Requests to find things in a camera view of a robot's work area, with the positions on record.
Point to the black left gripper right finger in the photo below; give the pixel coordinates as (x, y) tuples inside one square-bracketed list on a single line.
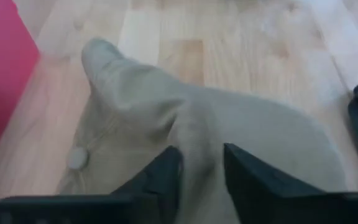
[(259, 193)]

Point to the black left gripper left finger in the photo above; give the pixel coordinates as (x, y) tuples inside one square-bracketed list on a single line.
[(154, 193)]

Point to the beige cap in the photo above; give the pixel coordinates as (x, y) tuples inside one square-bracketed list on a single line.
[(228, 121)]

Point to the pink translucent plastic bin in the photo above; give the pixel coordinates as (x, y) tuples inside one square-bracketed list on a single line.
[(2, 77)]

